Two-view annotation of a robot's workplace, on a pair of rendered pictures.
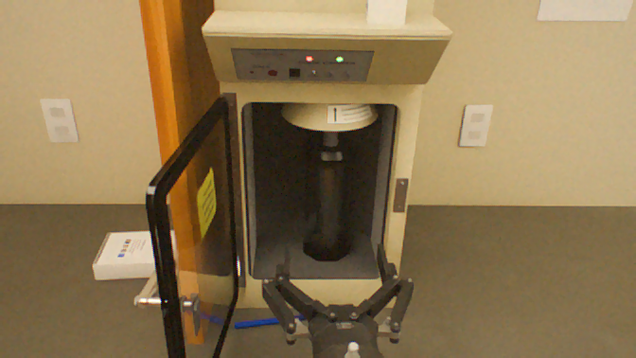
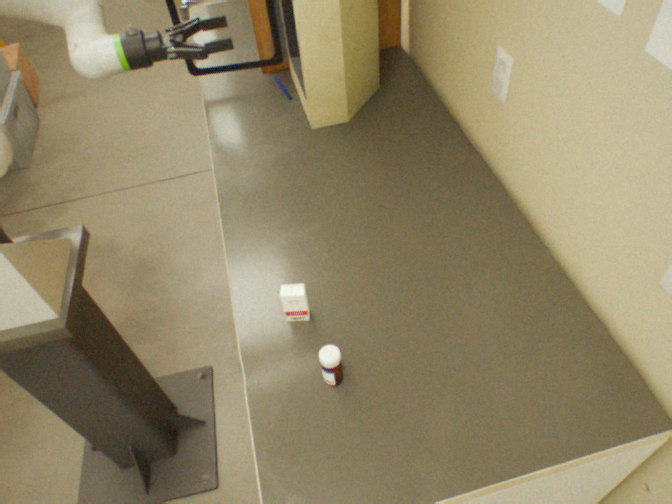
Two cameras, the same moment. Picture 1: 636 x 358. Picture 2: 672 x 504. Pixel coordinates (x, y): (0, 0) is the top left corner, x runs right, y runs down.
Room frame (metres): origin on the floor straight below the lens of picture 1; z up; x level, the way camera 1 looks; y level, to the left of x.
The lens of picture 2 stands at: (0.67, -1.40, 1.81)
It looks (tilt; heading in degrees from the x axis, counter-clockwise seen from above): 49 degrees down; 83
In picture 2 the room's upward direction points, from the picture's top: 7 degrees counter-clockwise
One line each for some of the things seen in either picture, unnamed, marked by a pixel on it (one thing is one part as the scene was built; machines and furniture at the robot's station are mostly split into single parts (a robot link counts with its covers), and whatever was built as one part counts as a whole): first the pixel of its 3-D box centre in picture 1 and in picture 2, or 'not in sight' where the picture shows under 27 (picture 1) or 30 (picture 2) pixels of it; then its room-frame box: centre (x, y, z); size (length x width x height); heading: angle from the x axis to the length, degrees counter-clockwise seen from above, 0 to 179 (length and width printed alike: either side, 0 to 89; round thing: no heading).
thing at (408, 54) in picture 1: (325, 56); not in sight; (0.71, -0.01, 1.46); 0.32 x 0.11 x 0.10; 93
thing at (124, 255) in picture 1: (139, 254); not in sight; (0.90, 0.38, 0.96); 0.16 x 0.12 x 0.04; 97
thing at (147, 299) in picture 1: (167, 284); not in sight; (0.52, 0.19, 1.20); 0.10 x 0.05 x 0.03; 176
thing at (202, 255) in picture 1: (205, 258); (221, 6); (0.59, 0.16, 1.19); 0.30 x 0.01 x 0.40; 176
